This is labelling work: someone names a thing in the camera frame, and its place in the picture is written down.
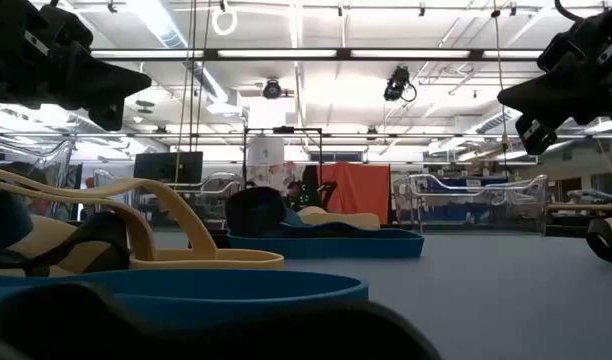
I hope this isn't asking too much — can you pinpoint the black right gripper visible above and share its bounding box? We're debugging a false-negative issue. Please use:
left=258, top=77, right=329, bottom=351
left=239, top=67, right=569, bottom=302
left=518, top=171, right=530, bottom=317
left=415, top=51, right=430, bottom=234
left=497, top=1, right=612, bottom=157

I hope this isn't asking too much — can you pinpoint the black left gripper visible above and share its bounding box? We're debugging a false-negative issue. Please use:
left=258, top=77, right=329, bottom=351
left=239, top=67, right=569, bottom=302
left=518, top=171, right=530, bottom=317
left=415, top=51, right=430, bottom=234
left=0, top=0, right=153, bottom=133

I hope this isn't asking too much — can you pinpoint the tan rubber band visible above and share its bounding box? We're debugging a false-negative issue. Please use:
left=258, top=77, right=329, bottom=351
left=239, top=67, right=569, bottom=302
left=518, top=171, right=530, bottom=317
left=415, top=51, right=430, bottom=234
left=0, top=166, right=286, bottom=272
left=296, top=205, right=382, bottom=231
left=0, top=177, right=158, bottom=264
left=0, top=213, right=95, bottom=278

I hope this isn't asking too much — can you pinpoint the wide black rubber band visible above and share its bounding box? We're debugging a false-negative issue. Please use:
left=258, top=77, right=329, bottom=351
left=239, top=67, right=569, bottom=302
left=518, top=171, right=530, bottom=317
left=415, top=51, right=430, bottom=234
left=224, top=186, right=289, bottom=237

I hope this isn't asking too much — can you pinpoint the blue rubber band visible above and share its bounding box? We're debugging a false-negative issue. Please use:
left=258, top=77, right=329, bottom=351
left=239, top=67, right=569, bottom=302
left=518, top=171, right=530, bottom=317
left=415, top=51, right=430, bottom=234
left=0, top=268, right=370, bottom=332
left=0, top=189, right=36, bottom=257
left=227, top=222, right=426, bottom=261

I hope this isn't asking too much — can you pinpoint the black monitor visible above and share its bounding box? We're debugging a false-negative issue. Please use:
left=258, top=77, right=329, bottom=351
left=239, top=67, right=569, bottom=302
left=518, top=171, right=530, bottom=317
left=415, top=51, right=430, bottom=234
left=132, top=150, right=205, bottom=185

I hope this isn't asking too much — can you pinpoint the light blue item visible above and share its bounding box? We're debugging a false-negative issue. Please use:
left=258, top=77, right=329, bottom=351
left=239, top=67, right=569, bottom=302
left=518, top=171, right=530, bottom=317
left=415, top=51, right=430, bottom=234
left=567, top=188, right=612, bottom=205

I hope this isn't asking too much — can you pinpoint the wooden table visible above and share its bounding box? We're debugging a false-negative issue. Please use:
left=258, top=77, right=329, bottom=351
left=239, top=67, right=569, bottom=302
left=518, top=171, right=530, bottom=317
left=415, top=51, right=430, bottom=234
left=546, top=201, right=612, bottom=215

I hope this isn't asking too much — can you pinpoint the white cylinder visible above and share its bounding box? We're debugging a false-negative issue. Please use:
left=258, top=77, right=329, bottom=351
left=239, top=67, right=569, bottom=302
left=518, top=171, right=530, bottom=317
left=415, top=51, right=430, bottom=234
left=247, top=136, right=286, bottom=167

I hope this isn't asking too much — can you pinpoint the floral cloth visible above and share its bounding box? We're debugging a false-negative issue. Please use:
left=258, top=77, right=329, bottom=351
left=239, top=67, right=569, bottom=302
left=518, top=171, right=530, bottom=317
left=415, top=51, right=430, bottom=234
left=245, top=161, right=307, bottom=197

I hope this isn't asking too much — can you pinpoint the orange cloth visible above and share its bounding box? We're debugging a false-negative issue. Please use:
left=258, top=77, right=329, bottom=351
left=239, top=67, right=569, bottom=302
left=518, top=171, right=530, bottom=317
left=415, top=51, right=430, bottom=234
left=316, top=161, right=392, bottom=226

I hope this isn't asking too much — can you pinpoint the person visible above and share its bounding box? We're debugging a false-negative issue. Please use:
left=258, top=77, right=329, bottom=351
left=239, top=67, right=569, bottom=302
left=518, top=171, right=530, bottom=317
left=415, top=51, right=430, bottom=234
left=284, top=179, right=308, bottom=209

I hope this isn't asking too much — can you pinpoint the black robot with green lights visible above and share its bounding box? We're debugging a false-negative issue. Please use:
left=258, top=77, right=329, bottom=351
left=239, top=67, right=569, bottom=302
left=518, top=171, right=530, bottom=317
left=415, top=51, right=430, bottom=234
left=313, top=179, right=339, bottom=210

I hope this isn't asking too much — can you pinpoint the thin hanging cable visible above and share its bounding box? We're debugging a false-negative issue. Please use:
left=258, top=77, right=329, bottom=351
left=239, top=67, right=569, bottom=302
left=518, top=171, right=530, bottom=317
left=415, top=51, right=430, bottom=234
left=490, top=0, right=512, bottom=154

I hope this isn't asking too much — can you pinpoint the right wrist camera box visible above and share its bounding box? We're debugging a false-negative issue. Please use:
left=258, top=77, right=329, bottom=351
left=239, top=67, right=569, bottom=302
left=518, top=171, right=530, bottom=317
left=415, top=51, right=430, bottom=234
left=537, top=30, right=587, bottom=75

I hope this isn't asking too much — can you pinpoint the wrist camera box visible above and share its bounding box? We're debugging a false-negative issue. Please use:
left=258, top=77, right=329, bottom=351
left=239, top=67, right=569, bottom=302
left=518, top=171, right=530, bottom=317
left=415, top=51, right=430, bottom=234
left=537, top=30, right=587, bottom=75
left=38, top=2, right=95, bottom=52

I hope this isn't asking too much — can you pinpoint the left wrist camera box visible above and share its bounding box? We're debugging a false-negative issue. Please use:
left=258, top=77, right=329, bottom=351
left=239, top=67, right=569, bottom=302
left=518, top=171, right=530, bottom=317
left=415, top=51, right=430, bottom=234
left=38, top=2, right=95, bottom=52

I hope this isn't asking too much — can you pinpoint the black hanging cable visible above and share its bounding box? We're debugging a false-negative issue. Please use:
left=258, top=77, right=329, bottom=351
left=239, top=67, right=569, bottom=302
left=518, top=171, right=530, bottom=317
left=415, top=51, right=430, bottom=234
left=193, top=0, right=212, bottom=151

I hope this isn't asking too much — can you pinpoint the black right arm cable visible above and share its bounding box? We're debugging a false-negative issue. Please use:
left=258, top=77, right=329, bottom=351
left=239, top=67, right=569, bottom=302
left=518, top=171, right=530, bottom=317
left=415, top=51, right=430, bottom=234
left=553, top=0, right=585, bottom=23

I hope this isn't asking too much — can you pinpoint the white hanging ring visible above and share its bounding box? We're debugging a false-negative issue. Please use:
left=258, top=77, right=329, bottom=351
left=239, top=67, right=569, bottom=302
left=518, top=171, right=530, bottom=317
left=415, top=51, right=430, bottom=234
left=210, top=3, right=239, bottom=37

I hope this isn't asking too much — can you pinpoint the black camera with cable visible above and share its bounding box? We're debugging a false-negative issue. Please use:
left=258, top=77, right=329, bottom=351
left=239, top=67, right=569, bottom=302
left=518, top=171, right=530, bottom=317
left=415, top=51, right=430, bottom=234
left=382, top=64, right=418, bottom=104

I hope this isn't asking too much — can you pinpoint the black dome camera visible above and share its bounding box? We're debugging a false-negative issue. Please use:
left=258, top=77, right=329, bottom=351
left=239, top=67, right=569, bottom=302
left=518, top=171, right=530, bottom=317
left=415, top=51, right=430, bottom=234
left=261, top=78, right=284, bottom=101

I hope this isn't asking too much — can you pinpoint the black stand frame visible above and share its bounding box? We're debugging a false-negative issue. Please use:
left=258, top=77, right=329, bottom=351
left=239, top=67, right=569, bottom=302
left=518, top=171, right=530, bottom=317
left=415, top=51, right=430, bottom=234
left=242, top=125, right=324, bottom=201

